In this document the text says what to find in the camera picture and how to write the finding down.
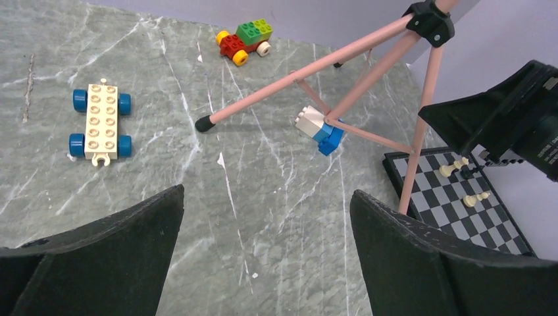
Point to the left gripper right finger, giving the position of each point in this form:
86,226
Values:
411,268

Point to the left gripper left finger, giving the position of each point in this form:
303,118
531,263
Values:
116,265

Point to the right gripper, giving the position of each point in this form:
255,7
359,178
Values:
516,116

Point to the black chess piece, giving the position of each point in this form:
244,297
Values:
467,173

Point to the white chess piece upper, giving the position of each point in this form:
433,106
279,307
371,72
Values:
447,170

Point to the white chess piece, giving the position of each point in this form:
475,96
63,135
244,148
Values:
471,200
447,170

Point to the black white chessboard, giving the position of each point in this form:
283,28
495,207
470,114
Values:
437,201

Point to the white chess piece lower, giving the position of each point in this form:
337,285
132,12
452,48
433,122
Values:
471,200

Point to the white blue brick block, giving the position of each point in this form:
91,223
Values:
311,122

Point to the cream blue-wheeled brick car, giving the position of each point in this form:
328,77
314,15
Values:
101,142

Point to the red green brick car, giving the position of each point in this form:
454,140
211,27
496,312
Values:
249,37

